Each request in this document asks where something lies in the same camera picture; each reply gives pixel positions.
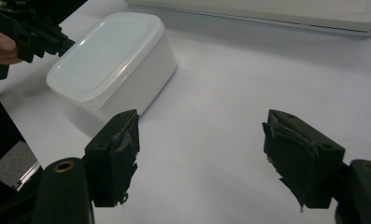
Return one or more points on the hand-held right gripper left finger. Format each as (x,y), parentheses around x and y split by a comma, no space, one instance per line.
(111,161)

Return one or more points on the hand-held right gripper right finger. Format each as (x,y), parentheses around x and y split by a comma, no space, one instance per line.
(304,161)

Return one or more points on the white plastic container with lid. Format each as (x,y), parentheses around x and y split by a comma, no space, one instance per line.
(111,59)

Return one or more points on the pale board with metal edge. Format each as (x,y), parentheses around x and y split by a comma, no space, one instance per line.
(267,12)

